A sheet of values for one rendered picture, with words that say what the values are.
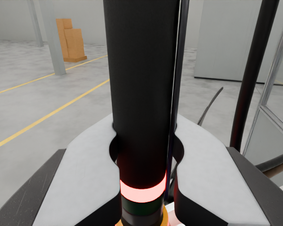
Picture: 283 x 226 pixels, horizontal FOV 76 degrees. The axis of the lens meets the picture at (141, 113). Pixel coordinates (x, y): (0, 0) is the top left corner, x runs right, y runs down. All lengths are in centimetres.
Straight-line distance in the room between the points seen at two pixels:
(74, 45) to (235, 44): 578
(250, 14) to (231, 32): 53
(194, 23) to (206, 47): 672
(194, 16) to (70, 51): 731
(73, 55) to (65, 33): 83
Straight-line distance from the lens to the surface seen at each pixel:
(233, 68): 567
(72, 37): 813
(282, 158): 30
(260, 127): 160
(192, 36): 1221
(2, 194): 243
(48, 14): 613
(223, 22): 549
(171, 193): 41
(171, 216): 20
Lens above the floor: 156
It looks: 27 degrees down
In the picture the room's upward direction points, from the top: straight up
